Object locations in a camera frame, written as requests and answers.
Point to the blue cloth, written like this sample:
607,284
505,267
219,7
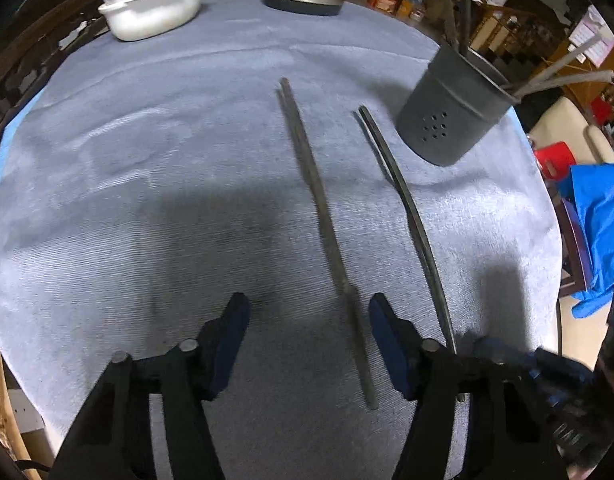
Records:
602,225

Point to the carved wooden chair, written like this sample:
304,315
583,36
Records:
22,55

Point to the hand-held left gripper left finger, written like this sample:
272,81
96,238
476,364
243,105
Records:
232,340

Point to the white bowl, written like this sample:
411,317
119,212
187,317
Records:
147,17

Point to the dark grey chopstick holder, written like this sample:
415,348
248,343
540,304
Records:
447,110

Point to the red stool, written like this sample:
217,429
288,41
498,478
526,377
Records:
552,160

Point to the wall calendar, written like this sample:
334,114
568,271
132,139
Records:
592,35

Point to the blue table mat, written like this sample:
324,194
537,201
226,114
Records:
12,140

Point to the cream chair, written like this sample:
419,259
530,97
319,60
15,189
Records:
567,120

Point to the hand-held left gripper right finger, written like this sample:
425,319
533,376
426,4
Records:
387,345

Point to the grey table cloth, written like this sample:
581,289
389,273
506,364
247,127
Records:
187,185

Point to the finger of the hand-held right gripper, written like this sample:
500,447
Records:
562,367

